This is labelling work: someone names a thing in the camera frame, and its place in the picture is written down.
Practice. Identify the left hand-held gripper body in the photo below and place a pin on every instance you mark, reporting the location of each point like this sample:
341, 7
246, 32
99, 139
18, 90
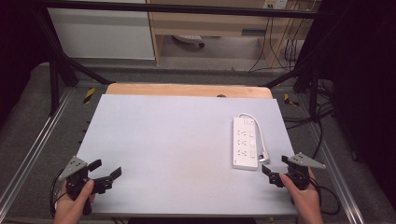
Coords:
73, 165

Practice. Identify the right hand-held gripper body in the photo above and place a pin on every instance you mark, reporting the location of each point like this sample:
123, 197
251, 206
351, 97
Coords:
306, 161

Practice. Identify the person's right hand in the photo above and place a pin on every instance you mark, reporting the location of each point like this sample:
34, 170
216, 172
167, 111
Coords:
305, 200

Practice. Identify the person's left hand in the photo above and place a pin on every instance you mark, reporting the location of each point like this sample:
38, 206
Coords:
72, 206

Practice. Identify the white plug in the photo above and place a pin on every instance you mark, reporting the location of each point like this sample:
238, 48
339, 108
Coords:
264, 159

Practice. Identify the white power strip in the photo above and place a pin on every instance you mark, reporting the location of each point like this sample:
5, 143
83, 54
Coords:
245, 143

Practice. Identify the white table board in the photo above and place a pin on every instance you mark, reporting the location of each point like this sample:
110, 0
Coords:
174, 149

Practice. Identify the black curtain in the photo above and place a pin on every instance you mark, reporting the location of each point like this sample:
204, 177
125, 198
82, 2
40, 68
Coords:
364, 77
18, 49

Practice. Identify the wooden table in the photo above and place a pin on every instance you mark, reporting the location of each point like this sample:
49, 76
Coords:
174, 90

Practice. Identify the white cabinet panel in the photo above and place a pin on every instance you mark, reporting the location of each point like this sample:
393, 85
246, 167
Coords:
102, 34

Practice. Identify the white grey device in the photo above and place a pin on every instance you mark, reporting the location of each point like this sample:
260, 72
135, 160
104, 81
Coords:
188, 38

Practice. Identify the light wooden desk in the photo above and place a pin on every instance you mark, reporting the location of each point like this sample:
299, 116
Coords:
202, 23

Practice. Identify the aluminium rail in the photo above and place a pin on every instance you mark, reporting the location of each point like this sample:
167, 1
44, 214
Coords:
34, 146
337, 174

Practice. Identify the white wall socket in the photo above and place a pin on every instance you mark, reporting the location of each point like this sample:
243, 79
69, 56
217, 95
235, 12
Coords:
275, 3

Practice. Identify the black metal frame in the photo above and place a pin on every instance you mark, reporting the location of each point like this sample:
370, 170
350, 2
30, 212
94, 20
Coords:
186, 8

